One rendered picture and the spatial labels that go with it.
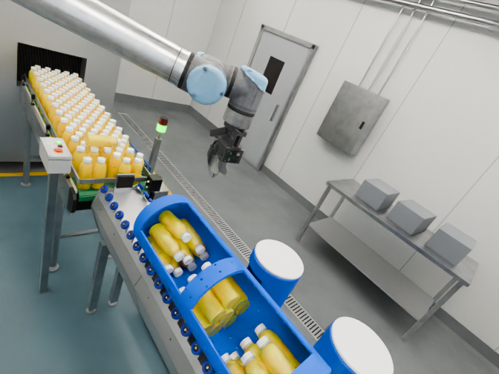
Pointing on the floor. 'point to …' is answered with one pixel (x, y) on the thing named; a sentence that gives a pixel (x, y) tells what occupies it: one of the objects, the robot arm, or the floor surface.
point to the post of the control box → (48, 230)
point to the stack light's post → (154, 153)
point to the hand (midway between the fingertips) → (212, 173)
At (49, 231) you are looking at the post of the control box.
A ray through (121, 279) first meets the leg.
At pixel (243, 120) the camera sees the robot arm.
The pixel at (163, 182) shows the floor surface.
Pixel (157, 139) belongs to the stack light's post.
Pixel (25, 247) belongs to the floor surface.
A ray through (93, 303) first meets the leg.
